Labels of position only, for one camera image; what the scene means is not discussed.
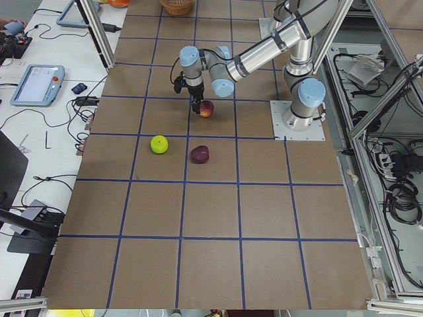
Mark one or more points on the dark blue pouch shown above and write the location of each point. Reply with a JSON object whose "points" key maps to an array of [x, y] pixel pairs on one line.
{"points": [[79, 88]]}

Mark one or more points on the black power adapter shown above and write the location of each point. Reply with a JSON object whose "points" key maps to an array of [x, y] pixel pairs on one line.
{"points": [[110, 27]]}

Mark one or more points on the blue teach pendant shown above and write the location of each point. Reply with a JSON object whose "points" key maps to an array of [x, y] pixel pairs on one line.
{"points": [[39, 86], [71, 17]]}

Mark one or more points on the black allen key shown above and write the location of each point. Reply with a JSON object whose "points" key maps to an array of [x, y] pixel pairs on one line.
{"points": [[46, 146]]}

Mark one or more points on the grey usb hub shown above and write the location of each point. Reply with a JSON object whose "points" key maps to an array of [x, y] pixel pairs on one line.
{"points": [[38, 215]]}

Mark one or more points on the green apple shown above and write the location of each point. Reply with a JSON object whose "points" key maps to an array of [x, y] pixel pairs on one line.
{"points": [[159, 144]]}

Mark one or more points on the black monitor stand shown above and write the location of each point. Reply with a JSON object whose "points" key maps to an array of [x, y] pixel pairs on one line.
{"points": [[23, 241]]}

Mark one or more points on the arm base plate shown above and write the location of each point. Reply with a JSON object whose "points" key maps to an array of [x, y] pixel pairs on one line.
{"points": [[317, 132], [266, 26]]}

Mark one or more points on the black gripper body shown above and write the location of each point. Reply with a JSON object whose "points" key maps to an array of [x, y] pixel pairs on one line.
{"points": [[195, 90]]}

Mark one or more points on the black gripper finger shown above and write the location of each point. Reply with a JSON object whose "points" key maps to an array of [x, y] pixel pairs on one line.
{"points": [[195, 105]]}

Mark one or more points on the red apple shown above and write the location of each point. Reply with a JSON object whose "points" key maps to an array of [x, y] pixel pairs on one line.
{"points": [[206, 108]]}

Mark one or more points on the wicker basket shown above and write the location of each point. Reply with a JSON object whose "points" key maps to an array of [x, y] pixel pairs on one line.
{"points": [[177, 7]]}

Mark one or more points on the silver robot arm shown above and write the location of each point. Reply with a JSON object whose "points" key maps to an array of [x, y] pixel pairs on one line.
{"points": [[305, 29]]}

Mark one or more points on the dark purple apple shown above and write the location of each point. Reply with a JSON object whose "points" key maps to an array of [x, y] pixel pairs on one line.
{"points": [[200, 154]]}

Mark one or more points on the aluminium frame post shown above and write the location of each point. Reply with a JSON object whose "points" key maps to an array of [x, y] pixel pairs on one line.
{"points": [[96, 30]]}

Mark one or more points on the white power strip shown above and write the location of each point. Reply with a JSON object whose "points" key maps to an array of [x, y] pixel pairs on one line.
{"points": [[384, 165]]}

